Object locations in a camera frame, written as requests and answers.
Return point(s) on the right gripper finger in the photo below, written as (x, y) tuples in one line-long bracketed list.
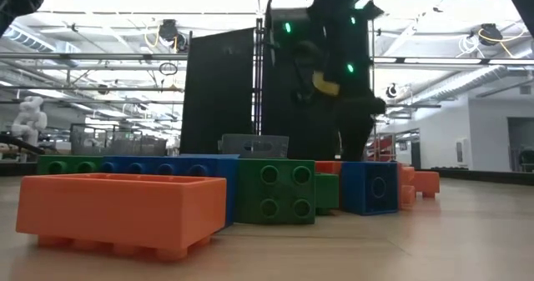
[(354, 131)]

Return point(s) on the orange 2x4 toy brick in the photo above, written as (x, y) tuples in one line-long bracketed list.
[(406, 185), (121, 214), (427, 183)]

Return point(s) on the green 2x2 toy brick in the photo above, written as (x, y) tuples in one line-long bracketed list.
[(275, 191)]

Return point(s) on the green 2x4 toy brick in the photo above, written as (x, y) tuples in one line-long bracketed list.
[(327, 191), (67, 164)]

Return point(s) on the background black robot arm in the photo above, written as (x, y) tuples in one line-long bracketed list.
[(21, 144)]

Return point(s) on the red background shelf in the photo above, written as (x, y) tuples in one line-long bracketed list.
[(386, 147)]

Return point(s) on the orange 2x2 toy brick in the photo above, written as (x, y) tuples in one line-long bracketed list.
[(329, 167)]

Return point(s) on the blue 2x2 toy brick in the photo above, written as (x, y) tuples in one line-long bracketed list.
[(369, 189)]

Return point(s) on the grey plastic bin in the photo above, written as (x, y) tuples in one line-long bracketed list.
[(254, 147)]

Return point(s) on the black folding partition screen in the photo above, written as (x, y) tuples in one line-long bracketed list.
[(217, 97)]

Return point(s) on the blue 2x4 toy brick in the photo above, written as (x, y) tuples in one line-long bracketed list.
[(167, 166)]

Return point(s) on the grey mesh bin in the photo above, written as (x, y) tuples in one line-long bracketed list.
[(125, 141)]

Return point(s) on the background wooden workbench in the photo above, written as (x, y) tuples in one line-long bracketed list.
[(50, 152)]

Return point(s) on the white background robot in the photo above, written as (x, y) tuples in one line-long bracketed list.
[(29, 118)]

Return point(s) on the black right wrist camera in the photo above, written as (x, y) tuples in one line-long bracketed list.
[(288, 18)]

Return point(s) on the white wall unit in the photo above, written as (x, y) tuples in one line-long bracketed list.
[(461, 152)]

